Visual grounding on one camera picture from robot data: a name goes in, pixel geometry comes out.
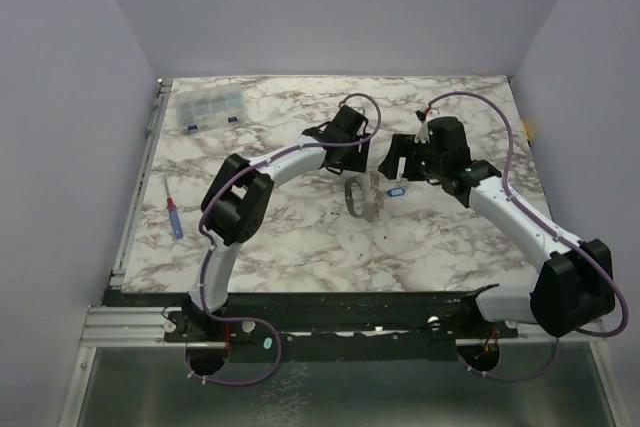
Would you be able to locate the blue key tag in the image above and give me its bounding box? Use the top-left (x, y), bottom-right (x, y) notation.
top-left (387, 187), bottom-right (406, 197)

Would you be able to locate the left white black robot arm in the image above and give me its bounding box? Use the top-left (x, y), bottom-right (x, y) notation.
top-left (186, 104), bottom-right (371, 342)

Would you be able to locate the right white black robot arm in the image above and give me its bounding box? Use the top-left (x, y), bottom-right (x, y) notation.
top-left (378, 117), bottom-right (615, 338)

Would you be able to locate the clear plastic compartment box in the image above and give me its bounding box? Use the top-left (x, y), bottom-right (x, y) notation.
top-left (175, 85), bottom-right (247, 134)

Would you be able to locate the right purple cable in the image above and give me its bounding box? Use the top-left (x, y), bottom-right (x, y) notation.
top-left (417, 90), bottom-right (630, 382)

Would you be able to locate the purple cable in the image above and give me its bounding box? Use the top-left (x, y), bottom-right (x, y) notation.
top-left (417, 90), bottom-right (630, 382)
top-left (184, 91), bottom-right (384, 388)

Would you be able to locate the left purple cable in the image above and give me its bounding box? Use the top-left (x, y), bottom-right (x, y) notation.
top-left (184, 91), bottom-right (384, 388)

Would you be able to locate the left aluminium side rail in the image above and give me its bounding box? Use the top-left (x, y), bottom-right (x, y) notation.
top-left (110, 78), bottom-right (173, 278)

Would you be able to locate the blue red handled screwdriver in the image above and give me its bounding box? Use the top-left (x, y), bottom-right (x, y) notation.
top-left (163, 177), bottom-right (184, 240)

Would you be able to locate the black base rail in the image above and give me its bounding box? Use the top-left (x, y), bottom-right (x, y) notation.
top-left (164, 291), bottom-right (517, 363)

